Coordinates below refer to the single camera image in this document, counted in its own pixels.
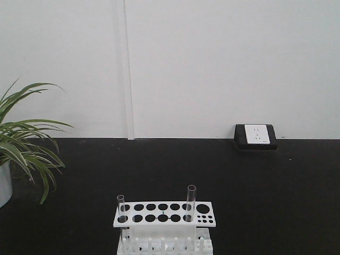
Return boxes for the tall clear test tube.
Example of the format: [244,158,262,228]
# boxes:
[185,184,197,222]

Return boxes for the short clear test tube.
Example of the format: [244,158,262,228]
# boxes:
[117,194,126,223]

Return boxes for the white test tube rack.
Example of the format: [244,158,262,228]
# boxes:
[113,201,216,228]

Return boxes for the white pegged drying rack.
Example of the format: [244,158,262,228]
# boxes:
[116,227,214,254]

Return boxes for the green spider plant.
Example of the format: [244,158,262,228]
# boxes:
[1,81,72,205]

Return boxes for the white plant pot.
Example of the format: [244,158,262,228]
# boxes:
[0,161,13,207]

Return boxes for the black socket mount block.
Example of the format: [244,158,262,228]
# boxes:
[234,124,278,150]

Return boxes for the white wall power socket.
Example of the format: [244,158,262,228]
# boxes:
[244,124,270,145]

